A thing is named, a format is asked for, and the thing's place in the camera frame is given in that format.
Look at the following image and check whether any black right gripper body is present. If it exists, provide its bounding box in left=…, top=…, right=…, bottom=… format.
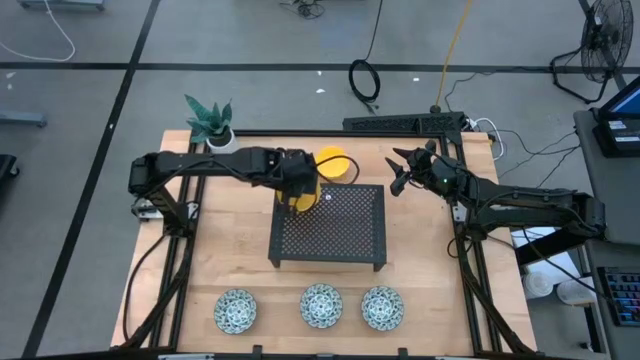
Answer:
left=407, top=148, right=469, bottom=199

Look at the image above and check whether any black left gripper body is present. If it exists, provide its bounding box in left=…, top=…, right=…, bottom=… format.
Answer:
left=269, top=148, right=322, bottom=199

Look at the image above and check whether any teal floral patterned bowl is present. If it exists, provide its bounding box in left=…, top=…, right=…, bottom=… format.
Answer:
left=213, top=288, right=258, bottom=335
left=360, top=285, right=405, bottom=332
left=299, top=283, right=344, bottom=330

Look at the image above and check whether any black perforated metal box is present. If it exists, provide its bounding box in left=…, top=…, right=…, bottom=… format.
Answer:
left=342, top=111, right=466, bottom=135

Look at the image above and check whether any black perforated metal shelf riser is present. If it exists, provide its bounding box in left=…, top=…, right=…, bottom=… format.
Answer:
left=267, top=183, right=389, bottom=273

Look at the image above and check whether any green plant in white pot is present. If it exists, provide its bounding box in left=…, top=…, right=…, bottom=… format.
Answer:
left=183, top=93, right=240, bottom=155

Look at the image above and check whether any black desk leg bar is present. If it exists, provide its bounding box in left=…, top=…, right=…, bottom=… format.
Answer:
left=514, top=227, right=606, bottom=267

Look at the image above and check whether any white round container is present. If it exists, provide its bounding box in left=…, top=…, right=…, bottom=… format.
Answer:
left=556, top=277, right=596, bottom=306
left=522, top=269, right=555, bottom=300

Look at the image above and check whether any white sheet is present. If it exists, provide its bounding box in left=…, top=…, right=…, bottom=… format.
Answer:
left=509, top=227, right=584, bottom=286

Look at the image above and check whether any grey office desk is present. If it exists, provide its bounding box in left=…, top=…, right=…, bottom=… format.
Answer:
left=573, top=107, right=640, bottom=246

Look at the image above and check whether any black computer monitor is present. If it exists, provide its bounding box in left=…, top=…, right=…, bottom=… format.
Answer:
left=592, top=74, right=640, bottom=159

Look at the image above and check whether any black floor fan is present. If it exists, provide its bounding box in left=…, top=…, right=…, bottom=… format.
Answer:
left=549, top=0, right=635, bottom=105

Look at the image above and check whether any black computer keyboard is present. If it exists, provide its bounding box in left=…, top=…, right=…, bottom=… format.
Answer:
left=597, top=266, right=640, bottom=329

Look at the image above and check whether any grey desk foot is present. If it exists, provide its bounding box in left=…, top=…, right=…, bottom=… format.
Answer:
left=0, top=110, right=49, bottom=129
left=17, top=0, right=107, bottom=12

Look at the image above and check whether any black chair base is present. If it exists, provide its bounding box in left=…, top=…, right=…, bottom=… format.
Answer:
left=0, top=153, right=21, bottom=182

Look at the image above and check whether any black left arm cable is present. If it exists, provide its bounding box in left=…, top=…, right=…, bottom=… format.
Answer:
left=313, top=153, right=361, bottom=187

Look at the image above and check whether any white power cable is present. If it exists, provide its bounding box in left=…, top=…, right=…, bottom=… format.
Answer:
left=464, top=116, right=506, bottom=162

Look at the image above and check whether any black aluminium table frame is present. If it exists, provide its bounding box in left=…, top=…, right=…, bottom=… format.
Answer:
left=119, top=128, right=539, bottom=357

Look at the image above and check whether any coiled black cable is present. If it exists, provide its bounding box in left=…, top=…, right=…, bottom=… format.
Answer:
left=348, top=0, right=385, bottom=114

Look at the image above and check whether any yellow cable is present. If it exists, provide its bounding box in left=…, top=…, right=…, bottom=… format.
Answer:
left=433, top=0, right=475, bottom=112

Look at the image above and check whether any black cable bundle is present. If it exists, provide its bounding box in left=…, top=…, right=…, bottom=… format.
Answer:
left=278, top=0, right=326, bottom=20

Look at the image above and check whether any white floor cable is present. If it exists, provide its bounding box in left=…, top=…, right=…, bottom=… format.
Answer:
left=0, top=0, right=77, bottom=64

